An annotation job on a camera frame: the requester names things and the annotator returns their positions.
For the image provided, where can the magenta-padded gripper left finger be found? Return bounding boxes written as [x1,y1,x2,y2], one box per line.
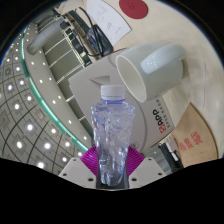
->
[58,145,100,189]

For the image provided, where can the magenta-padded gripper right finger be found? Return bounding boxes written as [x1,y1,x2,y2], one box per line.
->
[125,147,167,190]

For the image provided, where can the clear plastic water bottle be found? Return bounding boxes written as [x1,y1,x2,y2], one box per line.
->
[90,84,136,186]

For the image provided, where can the flat black device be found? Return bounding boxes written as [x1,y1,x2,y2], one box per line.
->
[159,141,184,171]

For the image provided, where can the brown paper envelope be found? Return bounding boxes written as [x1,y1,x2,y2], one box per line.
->
[173,102,219,168]

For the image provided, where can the ceiling lights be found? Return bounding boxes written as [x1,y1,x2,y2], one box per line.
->
[0,53,91,169]

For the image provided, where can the white ceramic mug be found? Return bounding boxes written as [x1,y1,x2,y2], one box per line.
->
[115,43,187,103]

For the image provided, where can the black office chairs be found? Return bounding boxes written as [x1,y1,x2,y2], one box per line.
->
[59,9,93,66]

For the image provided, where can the printed white paper sheet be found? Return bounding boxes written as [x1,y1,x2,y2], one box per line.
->
[87,0,132,47]

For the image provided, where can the flat round red coaster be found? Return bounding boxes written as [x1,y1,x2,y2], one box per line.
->
[118,0,149,20]

